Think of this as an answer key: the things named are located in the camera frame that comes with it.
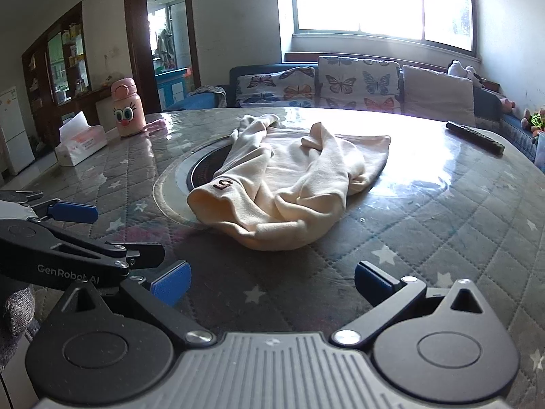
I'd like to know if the dark wooden display cabinet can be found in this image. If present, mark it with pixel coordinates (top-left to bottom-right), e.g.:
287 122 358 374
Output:
22 2 113 146

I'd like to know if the grey blanket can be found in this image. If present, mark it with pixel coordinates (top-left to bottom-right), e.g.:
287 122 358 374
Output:
187 86 229 109

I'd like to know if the blue storage bin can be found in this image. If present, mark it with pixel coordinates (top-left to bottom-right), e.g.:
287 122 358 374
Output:
155 68 193 111

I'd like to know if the person's left forearm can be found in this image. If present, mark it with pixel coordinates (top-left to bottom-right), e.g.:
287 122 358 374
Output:
0 281 43 376

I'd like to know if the plain beige cushion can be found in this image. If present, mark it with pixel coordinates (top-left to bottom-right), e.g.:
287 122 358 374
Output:
401 65 477 127

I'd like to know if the black remote control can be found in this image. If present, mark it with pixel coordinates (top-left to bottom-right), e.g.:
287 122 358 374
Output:
445 121 505 156

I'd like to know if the butterfly print cushion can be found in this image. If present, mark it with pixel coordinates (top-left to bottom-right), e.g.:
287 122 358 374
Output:
317 56 403 115
235 67 318 109

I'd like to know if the white tissue box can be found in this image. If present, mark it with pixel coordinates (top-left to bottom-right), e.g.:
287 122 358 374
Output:
54 111 107 167

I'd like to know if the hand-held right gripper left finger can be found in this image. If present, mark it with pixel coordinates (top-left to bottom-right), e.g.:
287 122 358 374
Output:
57 260 216 348

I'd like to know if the cream sweater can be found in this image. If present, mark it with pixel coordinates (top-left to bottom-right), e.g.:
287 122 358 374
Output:
187 113 391 251

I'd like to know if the pink cartoon face bottle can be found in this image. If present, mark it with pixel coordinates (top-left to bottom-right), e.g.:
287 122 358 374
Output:
111 77 146 138

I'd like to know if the dark blue sofa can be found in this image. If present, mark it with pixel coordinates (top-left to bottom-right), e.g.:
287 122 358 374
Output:
164 63 545 163

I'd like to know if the white refrigerator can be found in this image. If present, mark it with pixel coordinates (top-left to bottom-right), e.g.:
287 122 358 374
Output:
0 86 36 175

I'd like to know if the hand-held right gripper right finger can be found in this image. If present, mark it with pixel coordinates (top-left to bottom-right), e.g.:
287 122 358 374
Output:
333 261 502 348

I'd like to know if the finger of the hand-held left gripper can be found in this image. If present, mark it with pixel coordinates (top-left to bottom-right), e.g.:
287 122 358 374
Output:
31 199 100 225
48 238 166 270

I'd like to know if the colourful toy pile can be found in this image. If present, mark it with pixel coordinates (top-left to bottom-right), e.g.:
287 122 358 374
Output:
520 108 545 138

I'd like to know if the white plush toy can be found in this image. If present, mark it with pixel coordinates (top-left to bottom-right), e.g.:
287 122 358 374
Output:
448 60 484 88

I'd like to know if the brown wooden door frame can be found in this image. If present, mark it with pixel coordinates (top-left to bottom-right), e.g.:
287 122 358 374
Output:
123 0 202 113

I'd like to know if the round black induction hob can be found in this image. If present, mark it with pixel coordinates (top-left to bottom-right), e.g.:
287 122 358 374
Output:
186 157 235 193

